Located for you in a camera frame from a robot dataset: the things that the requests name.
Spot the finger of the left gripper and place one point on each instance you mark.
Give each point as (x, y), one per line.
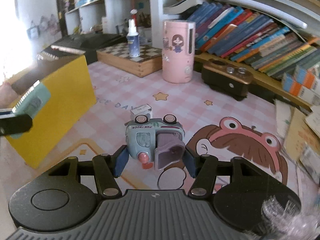
(6, 113)
(11, 124)

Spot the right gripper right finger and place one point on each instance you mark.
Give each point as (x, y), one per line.
(203, 169)

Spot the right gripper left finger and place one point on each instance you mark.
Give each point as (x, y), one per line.
(107, 168)

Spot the pink plush pig toy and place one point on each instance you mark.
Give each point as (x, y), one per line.
(7, 95)

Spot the mint green eraser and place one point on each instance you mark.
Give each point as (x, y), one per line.
(32, 101)

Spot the blue toy truck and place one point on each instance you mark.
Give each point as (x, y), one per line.
(155, 140)

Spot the white staples box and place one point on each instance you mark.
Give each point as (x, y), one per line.
(145, 109)

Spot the pink cartoon desk mat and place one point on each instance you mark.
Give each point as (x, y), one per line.
(214, 123)

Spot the yellow cardboard box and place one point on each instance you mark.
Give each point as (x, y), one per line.
(71, 96)

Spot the black brown desk organizer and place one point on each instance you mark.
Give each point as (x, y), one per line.
(227, 78)

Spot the pile of papers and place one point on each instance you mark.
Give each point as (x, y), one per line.
(296, 135)

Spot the black electronic keyboard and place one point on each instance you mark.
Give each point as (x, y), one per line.
(80, 44)

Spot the wooden chessboard box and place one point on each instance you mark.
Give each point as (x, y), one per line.
(148, 62)

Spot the white spray bottle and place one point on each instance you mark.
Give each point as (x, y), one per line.
(133, 39)

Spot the pink cylindrical humidifier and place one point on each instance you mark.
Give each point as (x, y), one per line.
(178, 51)

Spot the white bookshelf unit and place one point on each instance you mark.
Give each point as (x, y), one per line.
(301, 14)

